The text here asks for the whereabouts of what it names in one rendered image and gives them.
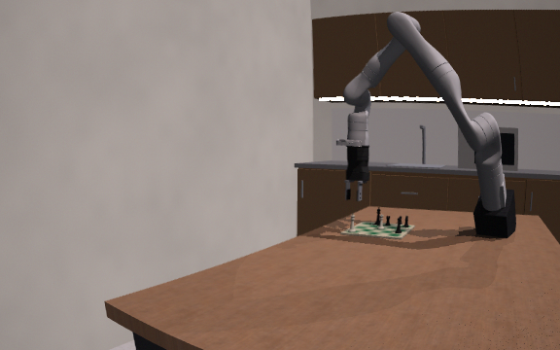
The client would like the green and cream chessboard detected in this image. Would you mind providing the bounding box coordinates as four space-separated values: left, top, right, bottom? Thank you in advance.
340 222 415 239

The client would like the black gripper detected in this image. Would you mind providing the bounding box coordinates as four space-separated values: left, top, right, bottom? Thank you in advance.
336 130 369 201

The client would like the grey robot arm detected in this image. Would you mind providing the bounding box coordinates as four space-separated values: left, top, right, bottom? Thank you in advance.
343 12 507 211

